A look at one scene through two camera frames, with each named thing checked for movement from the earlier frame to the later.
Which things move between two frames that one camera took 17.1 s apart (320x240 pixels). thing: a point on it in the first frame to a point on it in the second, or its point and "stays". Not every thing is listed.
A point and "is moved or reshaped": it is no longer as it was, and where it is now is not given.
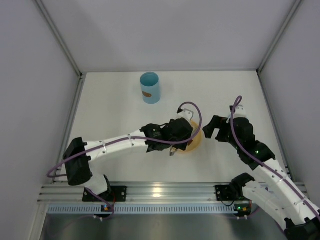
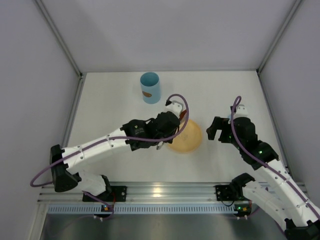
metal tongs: (172, 150) is moved or reshaped
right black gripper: (222, 130) stays
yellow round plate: (196, 141) stays
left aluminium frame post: (60, 37) stays
